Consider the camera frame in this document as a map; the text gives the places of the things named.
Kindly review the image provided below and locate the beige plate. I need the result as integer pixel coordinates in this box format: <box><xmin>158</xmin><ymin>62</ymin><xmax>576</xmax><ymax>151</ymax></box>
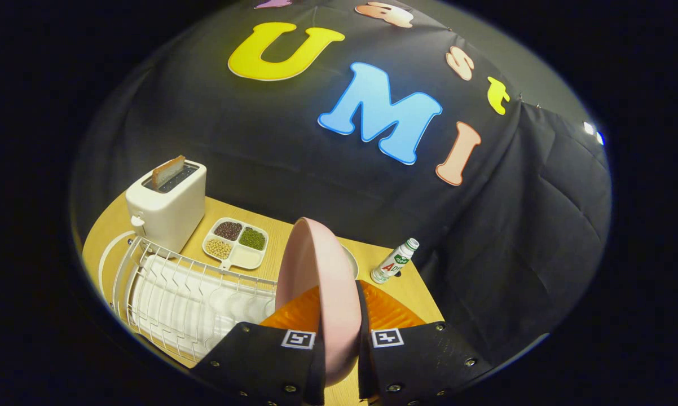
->
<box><xmin>342</xmin><ymin>244</ymin><xmax>360</xmax><ymax>281</ymax></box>

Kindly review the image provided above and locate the bread slice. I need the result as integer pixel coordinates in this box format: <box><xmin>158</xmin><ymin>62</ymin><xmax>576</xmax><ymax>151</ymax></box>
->
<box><xmin>151</xmin><ymin>155</ymin><xmax>186</xmax><ymax>190</ymax></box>

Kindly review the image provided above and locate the white toaster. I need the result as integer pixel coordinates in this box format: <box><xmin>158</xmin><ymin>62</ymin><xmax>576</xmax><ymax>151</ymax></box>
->
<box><xmin>125</xmin><ymin>160</ymin><xmax>208</xmax><ymax>255</ymax></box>

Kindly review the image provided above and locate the black backdrop cloth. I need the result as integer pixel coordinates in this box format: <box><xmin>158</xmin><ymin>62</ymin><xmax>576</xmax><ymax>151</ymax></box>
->
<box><xmin>71</xmin><ymin>0</ymin><xmax>612</xmax><ymax>367</ymax></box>

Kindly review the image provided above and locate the pink plate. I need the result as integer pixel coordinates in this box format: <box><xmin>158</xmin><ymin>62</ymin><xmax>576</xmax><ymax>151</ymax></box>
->
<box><xmin>275</xmin><ymin>217</ymin><xmax>363</xmax><ymax>387</ymax></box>

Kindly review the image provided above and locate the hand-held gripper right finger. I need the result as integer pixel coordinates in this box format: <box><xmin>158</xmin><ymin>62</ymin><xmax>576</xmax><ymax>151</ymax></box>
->
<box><xmin>355</xmin><ymin>280</ymin><xmax>493</xmax><ymax>406</ymax></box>

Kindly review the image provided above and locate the white wire dish rack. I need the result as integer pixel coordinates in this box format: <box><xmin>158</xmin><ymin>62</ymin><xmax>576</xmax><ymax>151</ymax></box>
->
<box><xmin>98</xmin><ymin>230</ymin><xmax>278</xmax><ymax>364</ymax></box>

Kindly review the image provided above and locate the white divided tray with beans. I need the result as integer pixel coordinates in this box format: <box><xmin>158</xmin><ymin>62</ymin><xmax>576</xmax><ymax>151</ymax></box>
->
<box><xmin>202</xmin><ymin>217</ymin><xmax>270</xmax><ymax>271</ymax></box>

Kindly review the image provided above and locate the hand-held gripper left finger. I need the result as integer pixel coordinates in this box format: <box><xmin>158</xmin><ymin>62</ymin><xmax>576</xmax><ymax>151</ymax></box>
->
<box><xmin>190</xmin><ymin>282</ymin><xmax>327</xmax><ymax>406</ymax></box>

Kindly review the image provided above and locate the white drink bottle green label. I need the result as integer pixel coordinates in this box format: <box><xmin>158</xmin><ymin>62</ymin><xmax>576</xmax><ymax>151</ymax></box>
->
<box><xmin>370</xmin><ymin>237</ymin><xmax>420</xmax><ymax>285</ymax></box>

